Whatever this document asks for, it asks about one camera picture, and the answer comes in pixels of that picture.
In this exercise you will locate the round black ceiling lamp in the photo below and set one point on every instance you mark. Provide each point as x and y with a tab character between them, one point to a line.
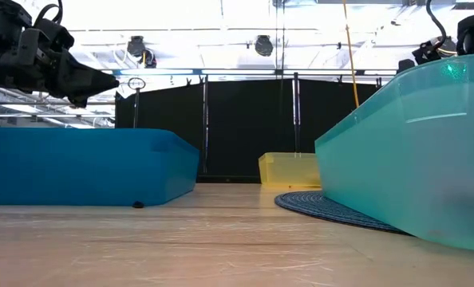
263	45
136	45

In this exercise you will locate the blue plastic bin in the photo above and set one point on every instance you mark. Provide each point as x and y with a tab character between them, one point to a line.
81	167

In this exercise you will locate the dark hanging ceiling device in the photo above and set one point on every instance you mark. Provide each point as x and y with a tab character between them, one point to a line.
149	59

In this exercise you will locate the small black rubber piece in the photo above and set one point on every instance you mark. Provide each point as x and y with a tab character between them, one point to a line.
138	205

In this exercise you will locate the black partition panel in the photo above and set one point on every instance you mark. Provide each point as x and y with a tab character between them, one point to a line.
245	127

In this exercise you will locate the yellow translucent plastic bin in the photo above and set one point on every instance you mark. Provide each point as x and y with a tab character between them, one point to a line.
289	169

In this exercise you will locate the dark blue round placemat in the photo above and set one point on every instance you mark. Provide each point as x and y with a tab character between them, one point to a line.
317	207

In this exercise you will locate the teal translucent plastic bin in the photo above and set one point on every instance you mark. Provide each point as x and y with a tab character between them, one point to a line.
420	159

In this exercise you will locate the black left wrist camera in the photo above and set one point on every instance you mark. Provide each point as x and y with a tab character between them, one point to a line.
55	34

